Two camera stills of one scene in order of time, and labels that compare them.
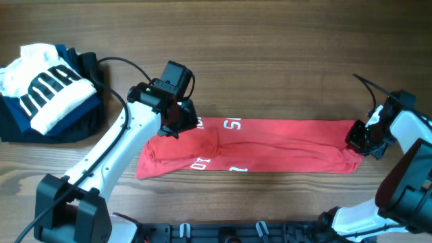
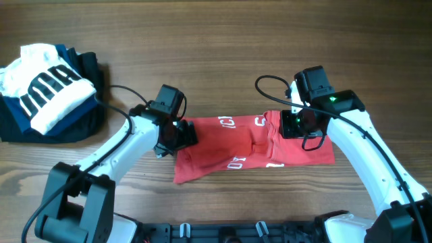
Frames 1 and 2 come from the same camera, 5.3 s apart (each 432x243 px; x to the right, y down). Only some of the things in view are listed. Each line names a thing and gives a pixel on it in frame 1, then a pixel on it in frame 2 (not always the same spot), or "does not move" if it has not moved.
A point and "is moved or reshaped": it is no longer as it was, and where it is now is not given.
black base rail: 242,232 does not move
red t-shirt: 250,145 is moved or reshaped
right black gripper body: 372,140 to 294,125
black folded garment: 88,64 does not move
